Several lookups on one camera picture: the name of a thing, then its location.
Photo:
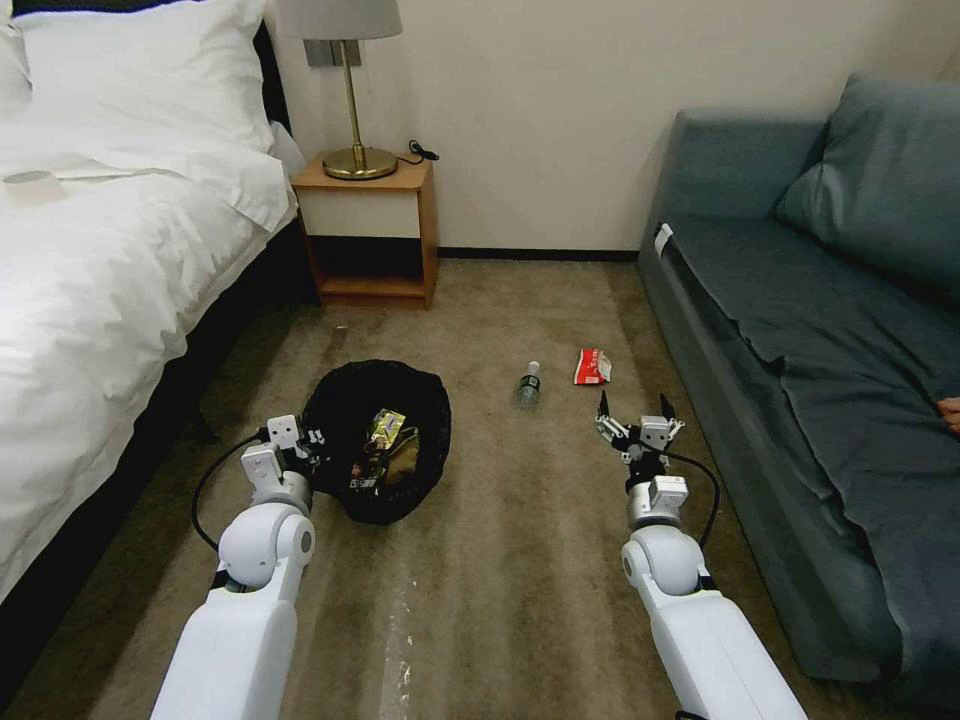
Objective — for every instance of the gold foil snack wrapper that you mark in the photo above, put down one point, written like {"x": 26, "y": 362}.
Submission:
{"x": 387, "y": 426}

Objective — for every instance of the white bed duvet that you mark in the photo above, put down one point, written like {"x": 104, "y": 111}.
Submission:
{"x": 97, "y": 315}

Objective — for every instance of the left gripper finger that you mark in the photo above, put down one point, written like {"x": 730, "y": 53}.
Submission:
{"x": 312, "y": 435}
{"x": 316, "y": 454}

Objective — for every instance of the white sofa label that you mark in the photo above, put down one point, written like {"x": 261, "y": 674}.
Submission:
{"x": 663, "y": 238}

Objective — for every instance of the dark wall baseboard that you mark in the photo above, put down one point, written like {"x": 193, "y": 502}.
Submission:
{"x": 540, "y": 254}

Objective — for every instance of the silver wall switch panel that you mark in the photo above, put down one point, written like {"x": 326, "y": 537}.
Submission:
{"x": 324, "y": 54}

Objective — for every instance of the clear plastic water bottle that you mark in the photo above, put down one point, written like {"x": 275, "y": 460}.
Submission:
{"x": 529, "y": 388}

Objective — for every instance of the brass table lamp grey shade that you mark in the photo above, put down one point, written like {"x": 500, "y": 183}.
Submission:
{"x": 352, "y": 105}

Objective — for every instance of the wooden nightstand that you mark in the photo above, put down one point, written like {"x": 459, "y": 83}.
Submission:
{"x": 375, "y": 217}

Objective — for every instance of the white paper cup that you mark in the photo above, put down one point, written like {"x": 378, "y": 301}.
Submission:
{"x": 31, "y": 186}

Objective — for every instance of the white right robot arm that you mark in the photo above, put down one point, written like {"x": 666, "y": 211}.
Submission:
{"x": 697, "y": 637}

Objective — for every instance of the blue-grey sofa cushion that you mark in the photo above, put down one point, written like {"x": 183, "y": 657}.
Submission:
{"x": 885, "y": 172}

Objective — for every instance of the dark bed frame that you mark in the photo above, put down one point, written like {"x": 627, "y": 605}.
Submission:
{"x": 187, "y": 405}

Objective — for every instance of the black mesh trash bin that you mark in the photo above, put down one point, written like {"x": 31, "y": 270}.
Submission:
{"x": 420, "y": 405}

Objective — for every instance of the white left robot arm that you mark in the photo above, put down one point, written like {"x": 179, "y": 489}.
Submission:
{"x": 240, "y": 637}

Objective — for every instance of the large white pillow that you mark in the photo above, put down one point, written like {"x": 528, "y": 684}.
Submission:
{"x": 150, "y": 82}

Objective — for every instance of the red snack packet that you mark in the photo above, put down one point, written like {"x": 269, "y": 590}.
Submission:
{"x": 592, "y": 366}

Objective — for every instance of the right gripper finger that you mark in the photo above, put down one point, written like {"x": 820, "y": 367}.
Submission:
{"x": 609, "y": 424}
{"x": 668, "y": 411}

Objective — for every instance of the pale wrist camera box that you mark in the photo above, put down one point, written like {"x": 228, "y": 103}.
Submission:
{"x": 654, "y": 430}
{"x": 285, "y": 429}

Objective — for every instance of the dark packet with white label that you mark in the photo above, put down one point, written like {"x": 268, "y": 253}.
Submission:
{"x": 363, "y": 477}

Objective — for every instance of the brown crumpled snack bag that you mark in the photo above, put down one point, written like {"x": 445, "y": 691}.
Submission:
{"x": 406, "y": 456}

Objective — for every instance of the blue-grey sofa cover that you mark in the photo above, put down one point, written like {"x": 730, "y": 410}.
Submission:
{"x": 847, "y": 375}

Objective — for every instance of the blue-grey sofa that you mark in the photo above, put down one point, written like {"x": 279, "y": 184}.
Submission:
{"x": 705, "y": 315}

